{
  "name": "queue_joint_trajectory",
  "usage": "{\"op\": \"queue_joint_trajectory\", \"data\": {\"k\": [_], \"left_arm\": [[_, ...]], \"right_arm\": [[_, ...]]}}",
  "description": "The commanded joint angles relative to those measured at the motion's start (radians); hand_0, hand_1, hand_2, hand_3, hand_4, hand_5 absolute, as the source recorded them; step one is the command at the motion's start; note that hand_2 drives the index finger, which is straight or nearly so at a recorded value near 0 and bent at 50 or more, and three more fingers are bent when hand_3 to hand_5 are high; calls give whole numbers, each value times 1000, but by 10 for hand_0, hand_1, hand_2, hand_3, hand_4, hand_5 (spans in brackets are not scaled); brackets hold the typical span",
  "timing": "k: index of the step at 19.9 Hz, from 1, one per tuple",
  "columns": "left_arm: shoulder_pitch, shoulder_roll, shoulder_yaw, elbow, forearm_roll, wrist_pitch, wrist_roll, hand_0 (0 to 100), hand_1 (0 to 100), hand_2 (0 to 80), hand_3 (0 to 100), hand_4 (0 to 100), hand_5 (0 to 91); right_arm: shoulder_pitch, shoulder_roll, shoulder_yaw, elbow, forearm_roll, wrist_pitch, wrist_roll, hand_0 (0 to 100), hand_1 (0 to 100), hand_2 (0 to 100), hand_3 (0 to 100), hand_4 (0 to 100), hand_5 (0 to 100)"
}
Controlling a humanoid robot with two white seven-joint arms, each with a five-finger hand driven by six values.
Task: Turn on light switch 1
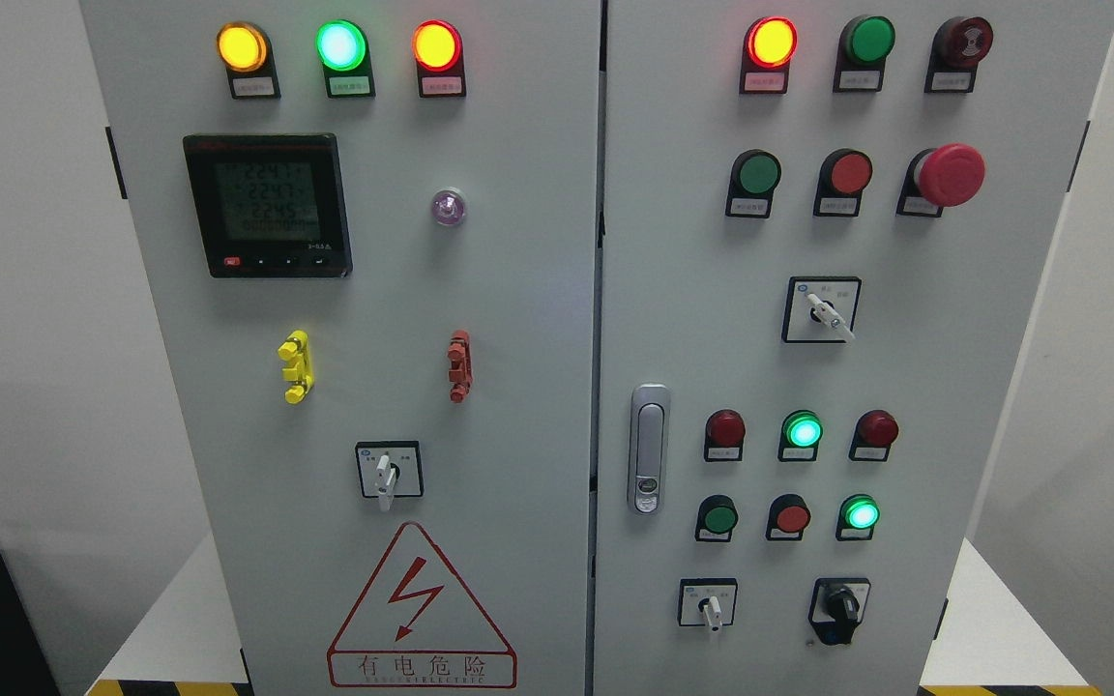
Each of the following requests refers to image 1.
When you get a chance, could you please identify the red push button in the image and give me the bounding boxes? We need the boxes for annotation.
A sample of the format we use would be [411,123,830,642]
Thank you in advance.
[764,493,810,541]
[812,147,872,218]

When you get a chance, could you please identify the green push button upper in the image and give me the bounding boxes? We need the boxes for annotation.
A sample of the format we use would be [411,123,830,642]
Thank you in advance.
[725,149,781,218]

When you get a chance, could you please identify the black knob selector switch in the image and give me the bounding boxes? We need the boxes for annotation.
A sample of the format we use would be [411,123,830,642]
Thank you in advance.
[808,577,871,645]

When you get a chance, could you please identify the green unlit lamp top right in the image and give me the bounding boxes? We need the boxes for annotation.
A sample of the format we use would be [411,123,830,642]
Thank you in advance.
[833,14,896,94]

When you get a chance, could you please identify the yellow indicator lamp top left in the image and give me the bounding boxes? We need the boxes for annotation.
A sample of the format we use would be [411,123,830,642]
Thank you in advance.
[217,21,281,99]

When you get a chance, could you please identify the green lit indicator lamp top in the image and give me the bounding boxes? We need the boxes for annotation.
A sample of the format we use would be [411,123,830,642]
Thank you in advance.
[315,19,375,99]

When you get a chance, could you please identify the dark red buzzer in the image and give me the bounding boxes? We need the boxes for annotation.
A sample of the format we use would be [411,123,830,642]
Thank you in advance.
[924,16,994,94]

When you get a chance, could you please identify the silver door lock handle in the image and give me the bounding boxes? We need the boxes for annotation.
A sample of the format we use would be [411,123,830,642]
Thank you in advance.
[627,384,671,514]

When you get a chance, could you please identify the red terminal clip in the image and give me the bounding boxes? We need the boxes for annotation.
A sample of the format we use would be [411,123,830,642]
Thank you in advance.
[447,330,473,404]

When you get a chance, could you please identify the grey cabinet door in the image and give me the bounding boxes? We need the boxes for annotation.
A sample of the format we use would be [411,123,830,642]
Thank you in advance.
[592,1,1114,695]
[80,1,600,695]

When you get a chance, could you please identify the dark red lamp middle right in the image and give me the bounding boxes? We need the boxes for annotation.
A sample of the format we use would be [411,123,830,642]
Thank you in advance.
[849,409,900,462]

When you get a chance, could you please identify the lower white rotary switch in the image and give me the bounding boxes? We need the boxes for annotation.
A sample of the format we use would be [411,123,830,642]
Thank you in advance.
[678,577,737,634]

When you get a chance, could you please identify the right grey cabinet door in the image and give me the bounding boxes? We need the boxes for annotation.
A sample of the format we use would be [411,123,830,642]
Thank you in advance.
[592,1,1114,695]

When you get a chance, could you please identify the orange-red indicator lamp left door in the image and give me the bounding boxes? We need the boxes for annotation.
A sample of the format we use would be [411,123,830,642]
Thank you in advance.
[412,19,467,98]

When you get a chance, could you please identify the dark red lamp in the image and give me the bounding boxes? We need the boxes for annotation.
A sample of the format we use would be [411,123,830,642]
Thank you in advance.
[849,409,900,462]
[703,409,747,462]

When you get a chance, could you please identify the green lit button lower right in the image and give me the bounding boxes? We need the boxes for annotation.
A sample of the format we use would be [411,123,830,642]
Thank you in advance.
[836,493,880,541]

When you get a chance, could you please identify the red lit indicator lamp right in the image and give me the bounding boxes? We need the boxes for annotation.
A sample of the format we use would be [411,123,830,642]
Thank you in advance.
[739,14,799,94]

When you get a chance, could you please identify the left grey cabinet door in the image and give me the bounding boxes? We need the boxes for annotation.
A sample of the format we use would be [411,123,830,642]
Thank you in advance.
[80,1,600,695]

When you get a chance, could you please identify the dark red lamp middle left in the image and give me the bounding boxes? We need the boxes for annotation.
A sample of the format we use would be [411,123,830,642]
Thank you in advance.
[703,409,747,462]

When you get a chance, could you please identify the black digital power meter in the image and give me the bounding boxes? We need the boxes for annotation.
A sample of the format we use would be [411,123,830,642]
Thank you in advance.
[183,133,353,278]

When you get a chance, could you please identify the red push button lower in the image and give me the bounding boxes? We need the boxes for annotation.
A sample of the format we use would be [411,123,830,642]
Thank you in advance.
[764,493,810,541]

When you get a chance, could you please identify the red push button upper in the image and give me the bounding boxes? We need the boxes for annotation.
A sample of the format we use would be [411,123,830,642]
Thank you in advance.
[812,147,872,218]

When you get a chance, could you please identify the green push button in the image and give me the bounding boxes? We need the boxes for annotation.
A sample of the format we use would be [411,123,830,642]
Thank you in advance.
[725,149,781,218]
[694,494,739,542]

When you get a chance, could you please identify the clear small light bulb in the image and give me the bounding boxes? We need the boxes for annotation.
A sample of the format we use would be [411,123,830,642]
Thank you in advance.
[430,187,467,226]

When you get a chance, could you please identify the red electric hazard warning sticker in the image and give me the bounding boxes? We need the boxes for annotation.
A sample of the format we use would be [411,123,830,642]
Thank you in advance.
[328,521,517,690]

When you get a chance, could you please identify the white lever rotary switch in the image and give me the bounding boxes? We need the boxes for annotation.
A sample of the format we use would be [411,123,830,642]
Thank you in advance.
[355,440,426,512]

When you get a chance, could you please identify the green push button lower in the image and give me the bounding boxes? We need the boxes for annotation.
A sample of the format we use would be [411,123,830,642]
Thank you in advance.
[694,494,739,542]

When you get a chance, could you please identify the red emergency stop mushroom button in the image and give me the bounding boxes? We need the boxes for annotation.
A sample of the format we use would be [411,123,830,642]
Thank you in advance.
[896,144,986,218]

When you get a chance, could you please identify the green lit lamp middle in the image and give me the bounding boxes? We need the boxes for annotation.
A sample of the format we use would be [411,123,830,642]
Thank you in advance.
[776,410,823,462]

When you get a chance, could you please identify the yellow terminal clip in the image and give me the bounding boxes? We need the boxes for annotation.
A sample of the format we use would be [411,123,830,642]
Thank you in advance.
[276,330,314,405]

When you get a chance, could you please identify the upper right white rotary switch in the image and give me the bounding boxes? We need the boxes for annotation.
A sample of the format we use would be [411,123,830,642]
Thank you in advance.
[781,276,862,343]

